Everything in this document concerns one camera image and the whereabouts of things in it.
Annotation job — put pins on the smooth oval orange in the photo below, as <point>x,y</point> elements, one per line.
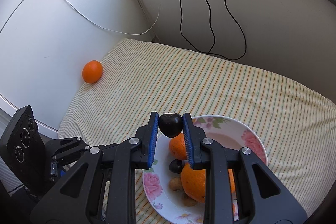
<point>92,72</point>

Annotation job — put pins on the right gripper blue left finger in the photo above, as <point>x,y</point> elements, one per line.
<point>85,193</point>

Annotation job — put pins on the large orange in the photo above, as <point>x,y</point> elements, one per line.
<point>194,183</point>

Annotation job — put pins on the dark plum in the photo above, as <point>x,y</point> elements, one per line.
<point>171,125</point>

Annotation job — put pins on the brown longan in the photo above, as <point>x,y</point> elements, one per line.
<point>188,201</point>
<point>175,184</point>

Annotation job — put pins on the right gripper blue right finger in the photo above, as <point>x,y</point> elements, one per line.
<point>260,195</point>

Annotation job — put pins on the striped tablecloth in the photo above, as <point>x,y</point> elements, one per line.
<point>295,124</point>

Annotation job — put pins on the dark cherry in plate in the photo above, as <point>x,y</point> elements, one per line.
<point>176,166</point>

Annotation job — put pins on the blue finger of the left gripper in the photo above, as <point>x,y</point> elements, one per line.
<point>69,150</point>

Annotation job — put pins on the tangerine edge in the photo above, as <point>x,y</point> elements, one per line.
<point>177,147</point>

